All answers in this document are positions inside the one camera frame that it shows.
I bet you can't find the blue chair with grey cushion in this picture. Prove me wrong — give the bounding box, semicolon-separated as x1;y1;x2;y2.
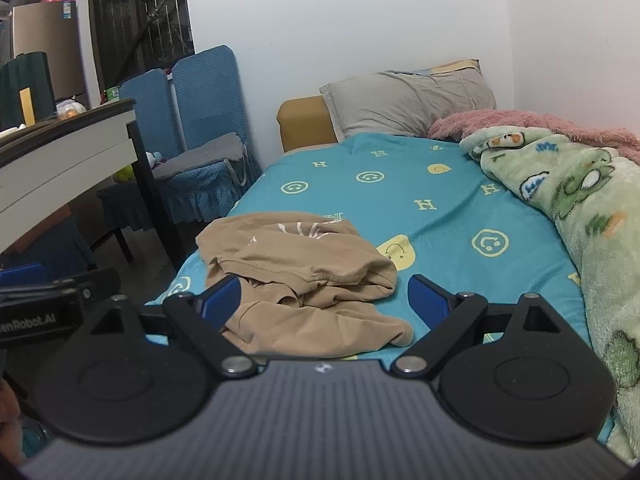
149;44;263;224

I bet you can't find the pink fluffy blanket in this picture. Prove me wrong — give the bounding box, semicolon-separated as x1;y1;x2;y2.
427;108;640;167

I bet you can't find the bed with teal smiley sheet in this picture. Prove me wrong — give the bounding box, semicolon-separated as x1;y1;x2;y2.
144;132;617;448

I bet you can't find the dark window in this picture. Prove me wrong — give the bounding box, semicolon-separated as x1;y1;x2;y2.
88;0;195;97

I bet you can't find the dark green bag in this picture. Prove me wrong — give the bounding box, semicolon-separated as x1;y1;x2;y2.
0;51;57;132

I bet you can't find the white table with black legs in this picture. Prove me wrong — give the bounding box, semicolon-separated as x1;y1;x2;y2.
0;97;187;272

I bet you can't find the green cartoon printed blanket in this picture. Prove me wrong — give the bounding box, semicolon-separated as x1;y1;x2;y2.
459;125;640;464

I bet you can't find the tan sweatshirt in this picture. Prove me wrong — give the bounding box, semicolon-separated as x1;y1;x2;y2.
196;212;415;359

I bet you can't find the grey pillow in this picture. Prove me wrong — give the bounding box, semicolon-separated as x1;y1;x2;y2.
320;71;497;142

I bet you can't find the blue covered chair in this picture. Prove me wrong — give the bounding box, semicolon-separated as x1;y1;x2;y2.
96;67;185;264
0;214;97;281

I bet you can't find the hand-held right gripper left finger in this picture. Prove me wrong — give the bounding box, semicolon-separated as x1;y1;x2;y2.
91;274;264;379

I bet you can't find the tan pillow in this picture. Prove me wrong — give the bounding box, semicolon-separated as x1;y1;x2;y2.
414;59;482;77

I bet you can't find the brown cardboard box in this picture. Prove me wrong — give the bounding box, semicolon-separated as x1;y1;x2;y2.
11;0;87;107

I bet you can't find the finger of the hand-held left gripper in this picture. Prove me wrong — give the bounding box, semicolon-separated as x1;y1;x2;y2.
0;262;121;307

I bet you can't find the tan bed headboard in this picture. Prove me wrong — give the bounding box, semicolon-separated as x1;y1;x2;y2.
277;95;339;154

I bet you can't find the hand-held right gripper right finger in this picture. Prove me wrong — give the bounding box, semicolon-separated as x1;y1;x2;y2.
390;274;564;379

